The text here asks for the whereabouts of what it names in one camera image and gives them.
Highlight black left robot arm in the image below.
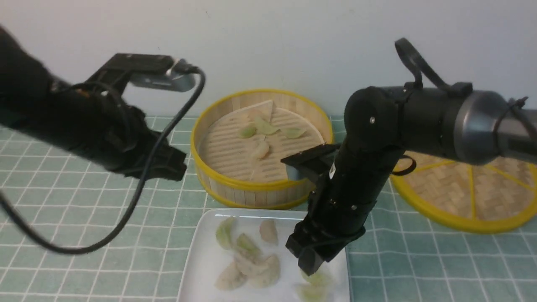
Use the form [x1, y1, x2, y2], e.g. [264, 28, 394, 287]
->
[0, 28, 194, 179]

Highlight green dumpling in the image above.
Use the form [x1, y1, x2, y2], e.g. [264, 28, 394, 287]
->
[295, 270, 334, 302]
[254, 117, 279, 135]
[237, 124, 257, 139]
[282, 128, 306, 139]

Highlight white dumpling plate centre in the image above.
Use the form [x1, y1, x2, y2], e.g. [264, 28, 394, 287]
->
[234, 249, 270, 277]

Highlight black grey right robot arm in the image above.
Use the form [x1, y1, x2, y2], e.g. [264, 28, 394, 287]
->
[281, 38, 537, 276]

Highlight white dumpling in steamer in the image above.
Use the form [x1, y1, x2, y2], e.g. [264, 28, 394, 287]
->
[250, 140, 270, 160]

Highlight yellow-rimmed bamboo steamer basket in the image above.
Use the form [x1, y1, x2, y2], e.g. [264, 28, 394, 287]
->
[190, 89, 334, 209]

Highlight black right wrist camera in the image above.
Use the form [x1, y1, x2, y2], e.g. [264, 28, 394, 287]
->
[280, 143, 341, 184]

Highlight green dumpling plate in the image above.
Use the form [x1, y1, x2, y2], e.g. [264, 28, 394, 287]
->
[215, 216, 235, 250]
[236, 233, 262, 257]

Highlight white dumpling plate bottom left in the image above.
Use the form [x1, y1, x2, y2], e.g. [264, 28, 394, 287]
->
[214, 261, 248, 291]

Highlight white dumpling plate bottom middle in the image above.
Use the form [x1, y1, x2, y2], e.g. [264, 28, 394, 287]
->
[248, 253, 281, 289]

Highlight green dumpling plate middle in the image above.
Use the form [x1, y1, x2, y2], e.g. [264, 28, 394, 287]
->
[236, 233, 262, 257]

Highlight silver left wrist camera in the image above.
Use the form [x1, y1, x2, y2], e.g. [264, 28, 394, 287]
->
[86, 53, 198, 93]

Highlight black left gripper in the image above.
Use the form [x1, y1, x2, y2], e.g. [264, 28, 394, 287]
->
[105, 106, 187, 182]

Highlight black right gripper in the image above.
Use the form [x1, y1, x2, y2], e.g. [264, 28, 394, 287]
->
[286, 188, 376, 276]

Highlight yellow-rimmed bamboo steamer lid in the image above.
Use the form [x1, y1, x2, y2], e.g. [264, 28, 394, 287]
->
[391, 152, 537, 234]

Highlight green dumpling plate left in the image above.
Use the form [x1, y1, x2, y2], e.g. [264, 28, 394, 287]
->
[215, 216, 235, 250]

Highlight green dumpling in steamer top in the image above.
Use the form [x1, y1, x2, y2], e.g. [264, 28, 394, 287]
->
[254, 117, 279, 135]

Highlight black camera cable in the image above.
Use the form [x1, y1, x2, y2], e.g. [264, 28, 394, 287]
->
[0, 65, 207, 255]

